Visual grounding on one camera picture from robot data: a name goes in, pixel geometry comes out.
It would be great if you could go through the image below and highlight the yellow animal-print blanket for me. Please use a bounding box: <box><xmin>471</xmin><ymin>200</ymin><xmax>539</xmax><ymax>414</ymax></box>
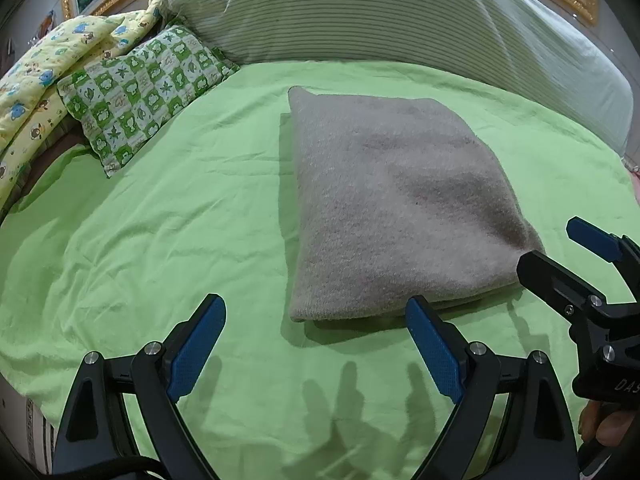
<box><xmin>0</xmin><ymin>0</ymin><xmax>166</xmax><ymax>211</ymax></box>

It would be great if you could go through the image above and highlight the green bed sheet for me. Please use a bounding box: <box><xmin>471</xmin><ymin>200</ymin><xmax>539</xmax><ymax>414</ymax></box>
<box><xmin>0</xmin><ymin>60</ymin><xmax>640</xmax><ymax>480</ymax></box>

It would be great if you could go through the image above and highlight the beige knit sweater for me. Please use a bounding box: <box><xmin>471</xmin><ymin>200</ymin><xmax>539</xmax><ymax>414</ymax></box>
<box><xmin>287</xmin><ymin>86</ymin><xmax>547</xmax><ymax>323</ymax></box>

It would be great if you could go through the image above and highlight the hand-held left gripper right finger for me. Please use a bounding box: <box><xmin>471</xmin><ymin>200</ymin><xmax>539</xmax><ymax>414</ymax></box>
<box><xmin>405</xmin><ymin>295</ymin><xmax>583</xmax><ymax>480</ymax></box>

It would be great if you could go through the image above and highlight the striped white pillow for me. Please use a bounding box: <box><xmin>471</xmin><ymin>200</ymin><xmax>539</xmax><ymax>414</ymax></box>
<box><xmin>160</xmin><ymin>0</ymin><xmax>632</xmax><ymax>156</ymax></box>

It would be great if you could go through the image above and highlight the person's right hand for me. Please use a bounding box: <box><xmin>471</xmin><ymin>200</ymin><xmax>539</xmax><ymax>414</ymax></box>
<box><xmin>579</xmin><ymin>400</ymin><xmax>640</xmax><ymax>448</ymax></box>

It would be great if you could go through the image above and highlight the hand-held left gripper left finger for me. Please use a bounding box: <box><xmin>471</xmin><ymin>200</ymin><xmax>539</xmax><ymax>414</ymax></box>
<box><xmin>50</xmin><ymin>293</ymin><xmax>228</xmax><ymax>480</ymax></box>

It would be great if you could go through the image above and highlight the brown mattress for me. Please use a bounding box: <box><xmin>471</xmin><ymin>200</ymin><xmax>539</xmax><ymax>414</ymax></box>
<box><xmin>0</xmin><ymin>127</ymin><xmax>93</xmax><ymax>223</ymax></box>

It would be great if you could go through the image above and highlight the green checked leaf-print pillow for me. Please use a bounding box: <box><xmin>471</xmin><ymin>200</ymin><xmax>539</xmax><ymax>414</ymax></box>
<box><xmin>56</xmin><ymin>25</ymin><xmax>241</xmax><ymax>179</ymax></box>

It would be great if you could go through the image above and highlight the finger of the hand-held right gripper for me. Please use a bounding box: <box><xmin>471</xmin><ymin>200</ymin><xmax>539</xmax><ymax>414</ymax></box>
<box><xmin>516</xmin><ymin>251</ymin><xmax>610</xmax><ymax>330</ymax></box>
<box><xmin>566</xmin><ymin>216</ymin><xmax>640</xmax><ymax>306</ymax></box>

